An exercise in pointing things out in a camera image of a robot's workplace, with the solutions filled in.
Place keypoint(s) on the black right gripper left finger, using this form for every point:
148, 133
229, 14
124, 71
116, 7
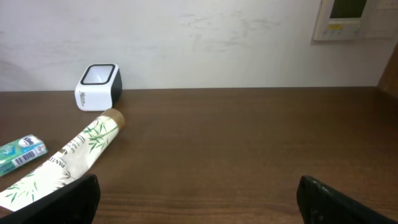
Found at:
76, 202

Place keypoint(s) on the wooden furniture edge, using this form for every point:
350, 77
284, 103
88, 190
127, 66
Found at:
389, 80

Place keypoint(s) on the green tissue pack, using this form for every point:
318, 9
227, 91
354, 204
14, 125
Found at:
21, 151

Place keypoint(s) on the white bamboo print tube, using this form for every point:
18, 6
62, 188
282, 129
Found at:
67, 165

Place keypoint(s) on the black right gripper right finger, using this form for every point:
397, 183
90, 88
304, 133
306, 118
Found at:
320, 203

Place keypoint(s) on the white wall control panel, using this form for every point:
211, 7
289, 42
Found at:
355, 19

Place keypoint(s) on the white barcode scanner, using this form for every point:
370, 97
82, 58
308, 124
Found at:
99, 88

